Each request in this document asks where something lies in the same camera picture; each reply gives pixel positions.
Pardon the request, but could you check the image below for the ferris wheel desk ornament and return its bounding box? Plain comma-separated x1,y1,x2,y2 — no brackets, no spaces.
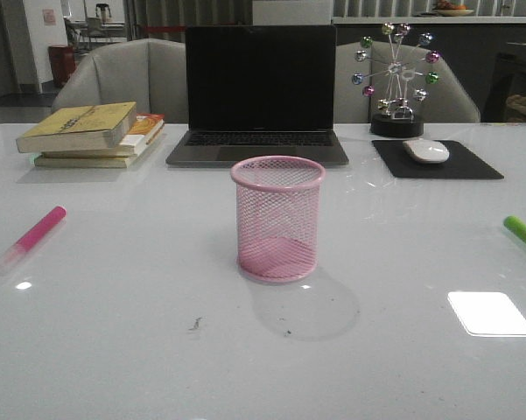
351,22,441,138

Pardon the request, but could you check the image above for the black mouse pad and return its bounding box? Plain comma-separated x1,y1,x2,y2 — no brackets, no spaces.
372,140,504,180

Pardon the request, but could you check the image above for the bottom yellow book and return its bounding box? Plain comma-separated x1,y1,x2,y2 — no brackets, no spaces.
33,130,163,169

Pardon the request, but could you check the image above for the middle orange white book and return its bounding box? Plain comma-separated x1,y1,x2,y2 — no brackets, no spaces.
42,114,165,158

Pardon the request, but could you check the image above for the white computer mouse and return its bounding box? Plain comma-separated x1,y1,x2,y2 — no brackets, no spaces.
403,138,450,164

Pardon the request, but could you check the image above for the red trash bin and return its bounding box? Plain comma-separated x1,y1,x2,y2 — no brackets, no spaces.
48,45,76,88

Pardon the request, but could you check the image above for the grey laptop computer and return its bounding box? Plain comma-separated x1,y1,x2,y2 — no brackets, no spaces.
166,24,348,167

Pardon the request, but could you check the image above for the pink mesh pen holder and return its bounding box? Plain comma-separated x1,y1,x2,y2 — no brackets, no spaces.
230,155,326,283

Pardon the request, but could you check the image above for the green highlighter pen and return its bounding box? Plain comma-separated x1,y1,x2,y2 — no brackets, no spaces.
503,215,526,244

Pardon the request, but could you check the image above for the pink highlighter pen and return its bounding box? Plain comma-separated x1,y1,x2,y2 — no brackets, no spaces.
0,206,67,276

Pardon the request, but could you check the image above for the grey armchair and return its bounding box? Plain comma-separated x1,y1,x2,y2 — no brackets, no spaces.
52,38,188,123
333,40,480,123

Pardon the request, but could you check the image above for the top yellow book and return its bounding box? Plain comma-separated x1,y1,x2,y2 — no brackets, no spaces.
16,101,137,153

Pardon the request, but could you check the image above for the left grey armchair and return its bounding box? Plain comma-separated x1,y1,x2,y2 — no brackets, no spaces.
52,38,188,123

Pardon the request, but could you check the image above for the yellow book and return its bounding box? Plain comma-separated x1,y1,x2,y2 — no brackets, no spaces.
33,130,163,169
16,101,137,153

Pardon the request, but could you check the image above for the fruit bowl on counter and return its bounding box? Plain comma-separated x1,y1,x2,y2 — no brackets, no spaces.
433,0,474,17

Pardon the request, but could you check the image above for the right grey armchair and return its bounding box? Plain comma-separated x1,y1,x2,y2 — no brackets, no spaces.
333,40,480,123

